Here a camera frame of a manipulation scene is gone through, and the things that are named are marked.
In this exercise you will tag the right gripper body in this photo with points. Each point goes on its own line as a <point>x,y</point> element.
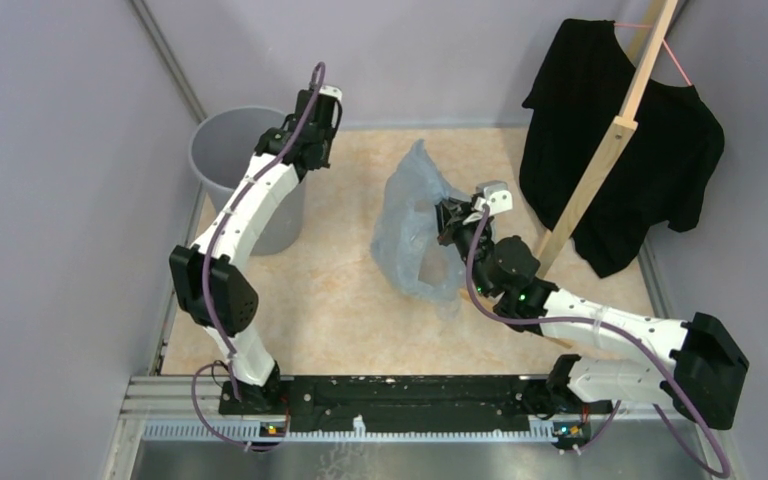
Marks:
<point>462,229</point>

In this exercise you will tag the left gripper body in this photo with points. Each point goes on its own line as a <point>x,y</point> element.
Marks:
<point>326,146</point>

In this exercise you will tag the light blue plastic trash bag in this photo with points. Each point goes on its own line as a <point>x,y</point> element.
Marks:
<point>405,244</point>

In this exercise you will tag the grey plastic trash bin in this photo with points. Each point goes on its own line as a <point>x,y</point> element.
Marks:
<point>220,150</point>

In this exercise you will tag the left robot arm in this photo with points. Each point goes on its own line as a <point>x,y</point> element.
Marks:
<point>208,275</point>

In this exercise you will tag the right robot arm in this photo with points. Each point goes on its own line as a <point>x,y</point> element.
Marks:
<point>694,366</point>

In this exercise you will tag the wooden clothes stand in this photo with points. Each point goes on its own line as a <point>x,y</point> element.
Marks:
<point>645,49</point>

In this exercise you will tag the black t-shirt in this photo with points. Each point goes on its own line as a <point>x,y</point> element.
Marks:
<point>662,173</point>

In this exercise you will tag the pink clothes hanger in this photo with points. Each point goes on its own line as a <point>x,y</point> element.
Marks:
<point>665,46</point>

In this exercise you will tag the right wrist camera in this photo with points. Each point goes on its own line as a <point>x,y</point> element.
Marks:
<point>493,196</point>

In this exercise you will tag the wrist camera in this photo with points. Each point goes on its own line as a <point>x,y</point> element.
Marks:
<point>332,92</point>
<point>493,196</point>

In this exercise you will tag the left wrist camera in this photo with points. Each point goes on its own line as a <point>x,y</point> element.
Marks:
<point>332,92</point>

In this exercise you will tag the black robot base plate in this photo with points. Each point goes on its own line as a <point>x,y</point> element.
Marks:
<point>449,404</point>

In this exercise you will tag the grey slotted cable duct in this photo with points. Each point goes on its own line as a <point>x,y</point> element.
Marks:
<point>254,431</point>

